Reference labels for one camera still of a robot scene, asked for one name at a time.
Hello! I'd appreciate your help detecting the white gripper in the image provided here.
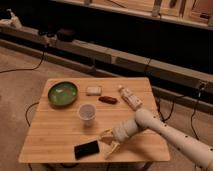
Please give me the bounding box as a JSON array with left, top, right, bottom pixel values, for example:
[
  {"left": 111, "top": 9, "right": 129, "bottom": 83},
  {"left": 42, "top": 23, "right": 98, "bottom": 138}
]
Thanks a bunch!
[{"left": 99, "top": 119, "right": 139, "bottom": 159}]

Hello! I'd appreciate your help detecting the black eraser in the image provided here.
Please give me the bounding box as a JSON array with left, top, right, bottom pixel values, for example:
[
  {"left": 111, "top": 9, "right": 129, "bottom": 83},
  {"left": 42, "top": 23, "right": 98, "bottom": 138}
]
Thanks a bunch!
[{"left": 74, "top": 140, "right": 100, "bottom": 160}]

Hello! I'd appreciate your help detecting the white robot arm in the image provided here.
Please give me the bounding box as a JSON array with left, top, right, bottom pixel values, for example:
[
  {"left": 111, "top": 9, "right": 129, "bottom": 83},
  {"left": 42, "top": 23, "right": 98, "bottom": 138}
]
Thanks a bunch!
[{"left": 99, "top": 108, "right": 213, "bottom": 171}]

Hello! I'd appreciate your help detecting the brown sausage-shaped object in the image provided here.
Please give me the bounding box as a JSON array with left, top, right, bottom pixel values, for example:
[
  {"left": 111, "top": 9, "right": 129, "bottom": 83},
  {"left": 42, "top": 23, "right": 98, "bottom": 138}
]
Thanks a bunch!
[{"left": 98, "top": 96, "right": 118, "bottom": 104}]

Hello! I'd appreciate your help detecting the white bottle with label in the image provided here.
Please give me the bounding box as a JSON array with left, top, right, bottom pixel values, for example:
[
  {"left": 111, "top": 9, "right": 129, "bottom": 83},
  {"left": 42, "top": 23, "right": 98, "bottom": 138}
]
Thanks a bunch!
[{"left": 118, "top": 85, "right": 142, "bottom": 111}]

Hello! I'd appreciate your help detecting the wooden table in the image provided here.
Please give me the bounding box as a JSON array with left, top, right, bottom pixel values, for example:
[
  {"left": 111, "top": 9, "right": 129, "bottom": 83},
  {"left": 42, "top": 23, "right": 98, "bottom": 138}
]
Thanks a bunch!
[{"left": 19, "top": 78, "right": 170, "bottom": 163}]

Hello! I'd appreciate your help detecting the green bowl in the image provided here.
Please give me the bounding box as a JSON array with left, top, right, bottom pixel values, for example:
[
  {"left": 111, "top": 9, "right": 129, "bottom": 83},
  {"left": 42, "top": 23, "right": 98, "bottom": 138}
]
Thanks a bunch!
[{"left": 48, "top": 81, "right": 78, "bottom": 107}]

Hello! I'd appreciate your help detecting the black box on ledge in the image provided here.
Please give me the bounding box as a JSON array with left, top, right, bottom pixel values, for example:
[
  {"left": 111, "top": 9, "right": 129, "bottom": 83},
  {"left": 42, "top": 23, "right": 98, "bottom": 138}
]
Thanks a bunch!
[{"left": 56, "top": 28, "right": 76, "bottom": 42}]

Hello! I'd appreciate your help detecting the white object on ledge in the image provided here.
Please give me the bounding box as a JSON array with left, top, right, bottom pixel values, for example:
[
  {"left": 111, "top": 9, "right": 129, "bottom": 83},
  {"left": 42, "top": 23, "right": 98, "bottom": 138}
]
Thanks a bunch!
[{"left": 0, "top": 9, "right": 22, "bottom": 29}]

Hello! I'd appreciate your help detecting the wooden shelf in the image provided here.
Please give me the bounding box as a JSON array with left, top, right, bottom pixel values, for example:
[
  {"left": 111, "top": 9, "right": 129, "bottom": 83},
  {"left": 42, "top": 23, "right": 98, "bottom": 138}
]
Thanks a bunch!
[{"left": 52, "top": 0, "right": 213, "bottom": 31}]

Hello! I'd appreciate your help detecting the black cable on floor right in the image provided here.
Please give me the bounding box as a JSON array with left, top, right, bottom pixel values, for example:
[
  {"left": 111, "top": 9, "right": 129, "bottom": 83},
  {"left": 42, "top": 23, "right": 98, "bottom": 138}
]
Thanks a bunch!
[{"left": 154, "top": 83, "right": 209, "bottom": 141}]

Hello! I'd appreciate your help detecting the black cable on floor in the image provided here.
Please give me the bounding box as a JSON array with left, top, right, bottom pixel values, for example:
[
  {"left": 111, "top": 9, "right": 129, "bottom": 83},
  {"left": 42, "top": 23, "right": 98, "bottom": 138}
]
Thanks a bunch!
[
  {"left": 0, "top": 44, "right": 47, "bottom": 75},
  {"left": 154, "top": 83, "right": 209, "bottom": 141}
]

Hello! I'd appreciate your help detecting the black cable on floor left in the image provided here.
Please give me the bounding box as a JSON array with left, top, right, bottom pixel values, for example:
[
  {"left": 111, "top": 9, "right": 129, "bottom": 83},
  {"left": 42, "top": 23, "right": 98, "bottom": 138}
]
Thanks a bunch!
[{"left": 0, "top": 44, "right": 47, "bottom": 75}]

